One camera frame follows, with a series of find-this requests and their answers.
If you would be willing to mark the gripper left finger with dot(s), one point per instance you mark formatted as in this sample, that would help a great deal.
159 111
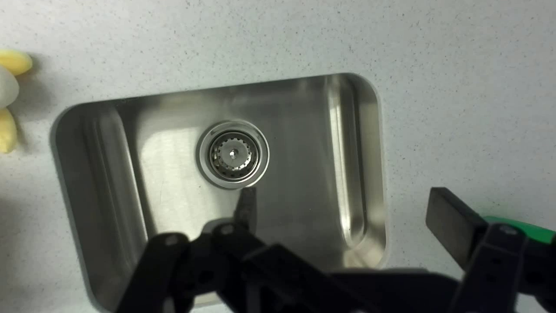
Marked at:
204 265

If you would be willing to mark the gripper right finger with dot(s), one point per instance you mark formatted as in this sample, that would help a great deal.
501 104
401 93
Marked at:
499 265

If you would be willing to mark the stainless steel sink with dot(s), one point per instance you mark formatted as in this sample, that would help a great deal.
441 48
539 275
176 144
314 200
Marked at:
173 195

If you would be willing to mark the round metal sink strainer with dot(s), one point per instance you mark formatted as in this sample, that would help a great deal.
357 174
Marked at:
233 154

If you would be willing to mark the yellow and white soft toy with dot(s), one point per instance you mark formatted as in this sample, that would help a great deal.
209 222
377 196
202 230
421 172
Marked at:
8 130

